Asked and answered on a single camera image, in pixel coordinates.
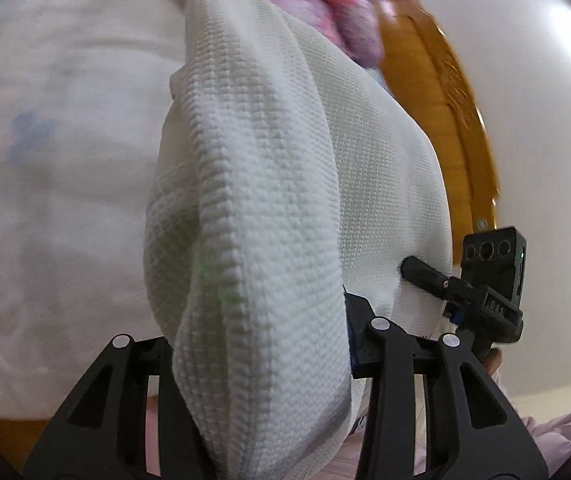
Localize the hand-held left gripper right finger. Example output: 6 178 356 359
343 291 549 480

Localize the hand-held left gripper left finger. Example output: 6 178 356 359
23 334 216 480

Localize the white snap-button jacket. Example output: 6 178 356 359
143 0 453 480

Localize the white patterned bed sheet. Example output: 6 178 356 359
0 0 196 421

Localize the purple floral quilt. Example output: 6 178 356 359
136 0 383 68

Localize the wooden bed frame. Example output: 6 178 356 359
0 0 501 461

